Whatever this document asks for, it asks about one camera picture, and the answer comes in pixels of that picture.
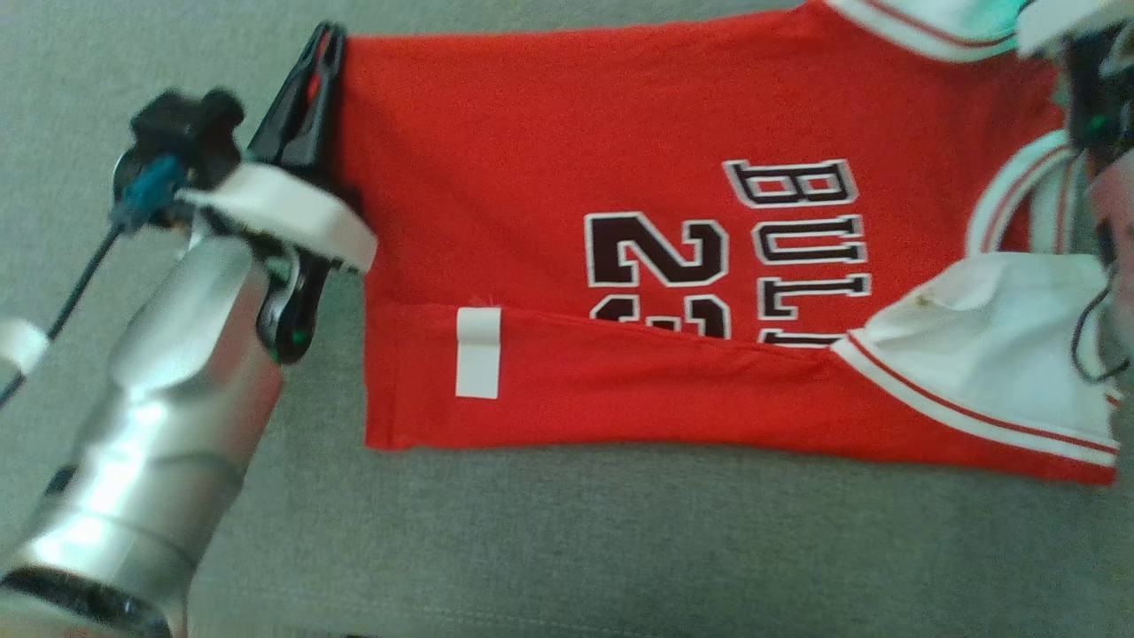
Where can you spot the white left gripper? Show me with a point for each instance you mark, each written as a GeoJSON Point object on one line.
{"type": "Point", "coordinates": [283, 208]}

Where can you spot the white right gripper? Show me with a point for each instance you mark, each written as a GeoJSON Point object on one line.
{"type": "Point", "coordinates": [1094, 80]}

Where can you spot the red bulls basketball jersey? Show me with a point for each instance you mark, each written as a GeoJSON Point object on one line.
{"type": "Point", "coordinates": [549, 133]}

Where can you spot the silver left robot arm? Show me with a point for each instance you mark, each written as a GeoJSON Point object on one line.
{"type": "Point", "coordinates": [151, 425]}

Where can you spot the large grey sofa seat cushion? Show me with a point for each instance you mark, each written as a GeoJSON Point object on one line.
{"type": "Point", "coordinates": [620, 558]}

